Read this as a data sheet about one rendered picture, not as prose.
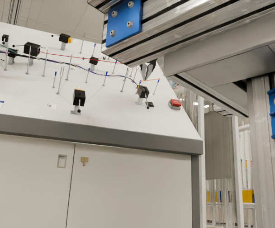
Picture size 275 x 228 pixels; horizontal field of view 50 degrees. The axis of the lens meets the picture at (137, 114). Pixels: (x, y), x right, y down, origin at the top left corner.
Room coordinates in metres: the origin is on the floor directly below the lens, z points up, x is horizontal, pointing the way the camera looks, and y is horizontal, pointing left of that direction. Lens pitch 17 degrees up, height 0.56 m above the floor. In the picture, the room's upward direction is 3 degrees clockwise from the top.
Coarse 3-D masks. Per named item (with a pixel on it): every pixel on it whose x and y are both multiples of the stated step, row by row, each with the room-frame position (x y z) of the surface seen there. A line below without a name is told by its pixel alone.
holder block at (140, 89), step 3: (138, 87) 1.38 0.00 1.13; (141, 87) 1.36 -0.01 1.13; (144, 87) 1.37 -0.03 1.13; (138, 90) 1.38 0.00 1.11; (141, 90) 1.35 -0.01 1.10; (144, 90) 1.35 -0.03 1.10; (147, 90) 1.36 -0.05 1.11; (138, 93) 1.38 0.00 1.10; (141, 93) 1.35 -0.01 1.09; (144, 93) 1.37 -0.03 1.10; (147, 93) 1.36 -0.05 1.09; (141, 96) 1.37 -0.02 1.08; (144, 96) 1.37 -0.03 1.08; (147, 96) 1.37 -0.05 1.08
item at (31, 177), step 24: (0, 144) 1.11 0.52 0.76; (24, 144) 1.14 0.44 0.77; (48, 144) 1.17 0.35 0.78; (72, 144) 1.20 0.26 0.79; (0, 168) 1.11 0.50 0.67; (24, 168) 1.14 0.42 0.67; (48, 168) 1.17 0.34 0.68; (0, 192) 1.12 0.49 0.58; (24, 192) 1.14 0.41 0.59; (48, 192) 1.17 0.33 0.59; (0, 216) 1.12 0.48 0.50; (24, 216) 1.15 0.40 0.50; (48, 216) 1.18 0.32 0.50
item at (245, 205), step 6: (240, 126) 4.07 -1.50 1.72; (246, 126) 3.97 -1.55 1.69; (240, 138) 4.79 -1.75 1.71; (246, 168) 4.04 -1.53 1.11; (252, 180) 4.62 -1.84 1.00; (252, 186) 4.62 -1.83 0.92; (228, 198) 4.39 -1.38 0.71; (246, 204) 4.48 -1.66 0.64; (252, 204) 4.26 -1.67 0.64; (228, 216) 4.38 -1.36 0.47; (228, 222) 4.38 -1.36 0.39
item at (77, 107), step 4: (76, 92) 1.14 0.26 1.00; (80, 92) 1.15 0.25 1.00; (84, 92) 1.16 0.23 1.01; (76, 96) 1.12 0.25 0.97; (80, 96) 1.14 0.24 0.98; (84, 96) 1.14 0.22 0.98; (76, 100) 1.14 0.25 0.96; (80, 100) 1.14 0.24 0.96; (84, 100) 1.14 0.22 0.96; (76, 104) 1.15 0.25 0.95; (80, 104) 1.15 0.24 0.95; (76, 108) 1.19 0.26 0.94; (72, 112) 1.21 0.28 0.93; (76, 112) 1.20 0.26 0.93; (80, 112) 1.22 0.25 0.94
